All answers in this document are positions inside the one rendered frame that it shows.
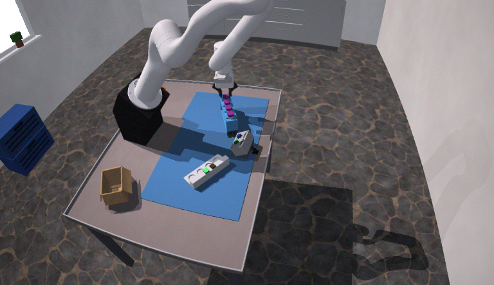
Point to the grey control panel with blue and green buttons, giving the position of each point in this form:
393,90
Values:
243,145

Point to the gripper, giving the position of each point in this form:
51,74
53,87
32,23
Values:
230,86

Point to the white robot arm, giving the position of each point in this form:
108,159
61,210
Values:
174,49

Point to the blue flat mat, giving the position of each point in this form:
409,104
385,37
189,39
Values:
202,136

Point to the open brown cardboard box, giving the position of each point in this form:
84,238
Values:
114,180

